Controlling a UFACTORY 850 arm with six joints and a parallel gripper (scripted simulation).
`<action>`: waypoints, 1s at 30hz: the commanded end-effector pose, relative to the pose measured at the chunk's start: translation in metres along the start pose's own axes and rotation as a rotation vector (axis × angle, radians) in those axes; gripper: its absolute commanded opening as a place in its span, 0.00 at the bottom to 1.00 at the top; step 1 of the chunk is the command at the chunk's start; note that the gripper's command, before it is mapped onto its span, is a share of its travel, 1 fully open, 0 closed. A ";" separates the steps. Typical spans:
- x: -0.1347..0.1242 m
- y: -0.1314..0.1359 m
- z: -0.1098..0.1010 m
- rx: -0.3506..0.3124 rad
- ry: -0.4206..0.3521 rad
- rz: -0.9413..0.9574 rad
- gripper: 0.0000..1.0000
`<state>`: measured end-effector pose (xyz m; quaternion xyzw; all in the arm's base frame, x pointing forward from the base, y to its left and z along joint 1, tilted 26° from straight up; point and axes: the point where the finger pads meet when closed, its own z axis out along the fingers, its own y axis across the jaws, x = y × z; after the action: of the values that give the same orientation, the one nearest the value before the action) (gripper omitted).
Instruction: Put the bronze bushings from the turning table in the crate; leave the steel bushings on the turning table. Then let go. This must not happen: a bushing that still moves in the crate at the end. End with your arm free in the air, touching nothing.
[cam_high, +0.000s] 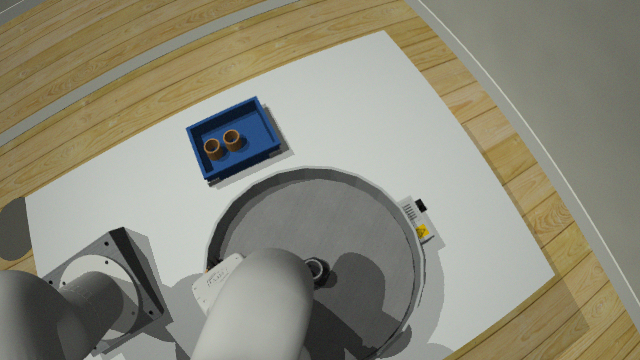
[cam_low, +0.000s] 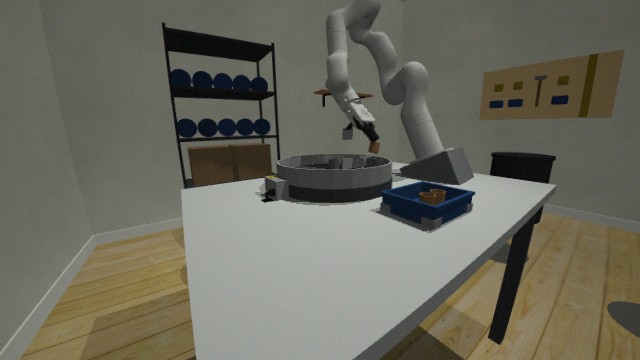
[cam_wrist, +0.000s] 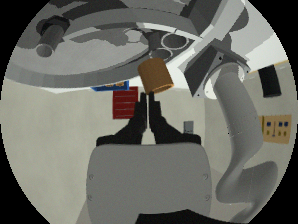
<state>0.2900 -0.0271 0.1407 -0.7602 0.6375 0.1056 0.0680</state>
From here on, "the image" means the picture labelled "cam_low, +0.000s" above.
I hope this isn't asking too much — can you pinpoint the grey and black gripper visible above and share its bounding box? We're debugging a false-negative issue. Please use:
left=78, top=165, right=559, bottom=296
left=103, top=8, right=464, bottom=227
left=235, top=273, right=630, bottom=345
left=344, top=100, right=379, bottom=143

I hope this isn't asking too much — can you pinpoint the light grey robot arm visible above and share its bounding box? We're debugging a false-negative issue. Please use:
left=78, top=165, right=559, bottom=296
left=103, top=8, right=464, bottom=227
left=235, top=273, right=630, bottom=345
left=325, top=0, right=453, bottom=164

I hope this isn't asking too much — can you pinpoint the bronze bushing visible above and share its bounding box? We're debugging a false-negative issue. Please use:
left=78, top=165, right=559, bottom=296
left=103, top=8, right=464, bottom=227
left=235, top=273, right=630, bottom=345
left=419, top=192, right=436, bottom=205
left=430, top=189, right=446, bottom=205
left=368, top=142, right=380, bottom=154

